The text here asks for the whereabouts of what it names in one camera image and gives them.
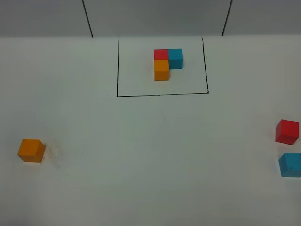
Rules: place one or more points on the orange template block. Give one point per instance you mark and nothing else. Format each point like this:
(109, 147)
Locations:
(161, 70)

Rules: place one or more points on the red template block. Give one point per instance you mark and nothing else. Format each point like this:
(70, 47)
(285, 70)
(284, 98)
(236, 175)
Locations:
(161, 54)

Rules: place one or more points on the blue template block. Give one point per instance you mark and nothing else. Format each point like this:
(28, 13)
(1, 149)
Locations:
(175, 59)

